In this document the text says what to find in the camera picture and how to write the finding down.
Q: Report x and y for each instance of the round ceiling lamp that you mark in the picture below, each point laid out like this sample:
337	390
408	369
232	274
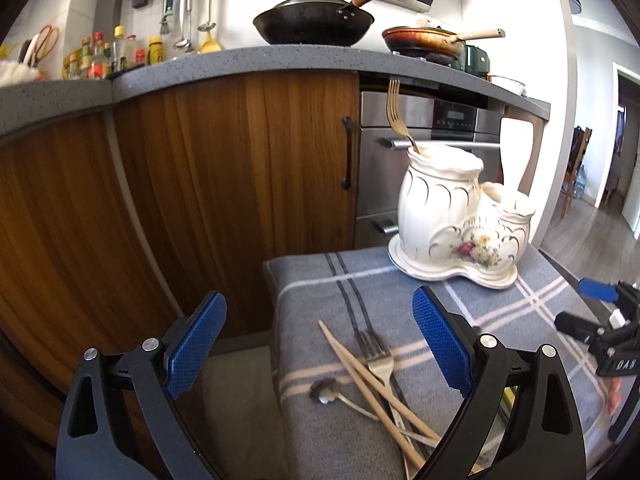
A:
574	2

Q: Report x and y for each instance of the white cloth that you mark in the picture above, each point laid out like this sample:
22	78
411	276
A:
15	72

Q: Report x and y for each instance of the hanging steel ladle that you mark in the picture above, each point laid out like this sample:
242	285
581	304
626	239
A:
206	10
182	20

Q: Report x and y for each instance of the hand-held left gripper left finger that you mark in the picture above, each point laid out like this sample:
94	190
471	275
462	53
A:
197	340

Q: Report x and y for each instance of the stainless steel oven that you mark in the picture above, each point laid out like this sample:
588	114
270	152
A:
380	170

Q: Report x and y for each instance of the person's right hand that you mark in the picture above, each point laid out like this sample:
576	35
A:
614	395

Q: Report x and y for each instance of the silver fork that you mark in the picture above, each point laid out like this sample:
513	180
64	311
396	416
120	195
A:
380	367

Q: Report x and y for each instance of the green air fryer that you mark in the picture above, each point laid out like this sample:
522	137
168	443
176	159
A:
477	57

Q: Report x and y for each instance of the row of condiment bottles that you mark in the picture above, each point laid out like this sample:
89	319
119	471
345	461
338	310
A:
102	57

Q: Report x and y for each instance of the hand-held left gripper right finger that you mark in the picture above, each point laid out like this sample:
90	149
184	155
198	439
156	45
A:
442	340

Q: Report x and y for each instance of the wooden chair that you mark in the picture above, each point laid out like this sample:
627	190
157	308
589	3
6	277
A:
575	170

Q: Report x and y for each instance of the gold fork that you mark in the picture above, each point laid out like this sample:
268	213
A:
395	110

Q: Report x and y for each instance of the silver spoon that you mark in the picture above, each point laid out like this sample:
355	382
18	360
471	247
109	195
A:
325	394

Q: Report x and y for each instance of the white ceramic floral utensil holder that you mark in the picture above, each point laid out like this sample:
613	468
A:
435	210

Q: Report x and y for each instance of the large water bottle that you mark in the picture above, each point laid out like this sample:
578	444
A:
580	182

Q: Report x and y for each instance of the white bowl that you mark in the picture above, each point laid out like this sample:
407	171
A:
507	84

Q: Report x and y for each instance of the wooden chopstick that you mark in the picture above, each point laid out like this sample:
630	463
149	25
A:
350	362
395	397

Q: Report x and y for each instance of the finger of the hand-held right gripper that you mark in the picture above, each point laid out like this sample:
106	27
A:
597	290
577	326

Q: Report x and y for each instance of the wooden base cabinets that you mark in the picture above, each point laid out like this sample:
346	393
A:
200	170

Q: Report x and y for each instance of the grey plaid cloth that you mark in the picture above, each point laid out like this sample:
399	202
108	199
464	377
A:
325	300

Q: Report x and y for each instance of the brown frying pan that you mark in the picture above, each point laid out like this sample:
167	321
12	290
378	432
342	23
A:
420	40

